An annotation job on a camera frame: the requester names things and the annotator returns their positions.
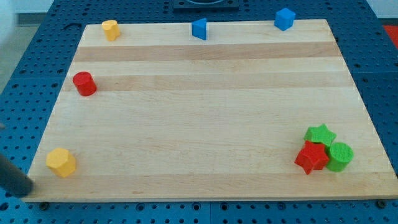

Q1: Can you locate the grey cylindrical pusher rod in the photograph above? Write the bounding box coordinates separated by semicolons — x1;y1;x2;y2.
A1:
1;154;34;198

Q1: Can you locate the yellow hexagon block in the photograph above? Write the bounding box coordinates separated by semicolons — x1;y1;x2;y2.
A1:
45;148;76;177

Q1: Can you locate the red cylinder block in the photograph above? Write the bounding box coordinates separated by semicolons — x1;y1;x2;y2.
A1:
72;72;97;96

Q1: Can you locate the yellow heart block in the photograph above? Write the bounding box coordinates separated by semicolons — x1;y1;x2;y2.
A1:
101;20;121;41

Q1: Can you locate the blue triangle block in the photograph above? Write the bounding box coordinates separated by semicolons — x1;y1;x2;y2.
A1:
191;18;207;40

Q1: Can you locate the wooden board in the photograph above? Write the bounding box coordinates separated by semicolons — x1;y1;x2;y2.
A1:
24;19;397;202

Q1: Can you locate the red star block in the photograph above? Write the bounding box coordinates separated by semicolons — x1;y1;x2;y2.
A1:
294;140;330;175

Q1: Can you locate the green star block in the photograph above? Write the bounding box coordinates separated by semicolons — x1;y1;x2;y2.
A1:
303;124;336;147

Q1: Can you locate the blue cube block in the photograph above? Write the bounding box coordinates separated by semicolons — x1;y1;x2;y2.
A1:
274;8;296;31

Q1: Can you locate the green cylinder block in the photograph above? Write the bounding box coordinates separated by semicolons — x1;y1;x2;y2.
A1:
326;142;354;172

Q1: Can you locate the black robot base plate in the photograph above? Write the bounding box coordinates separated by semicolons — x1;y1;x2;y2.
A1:
172;0;239;11

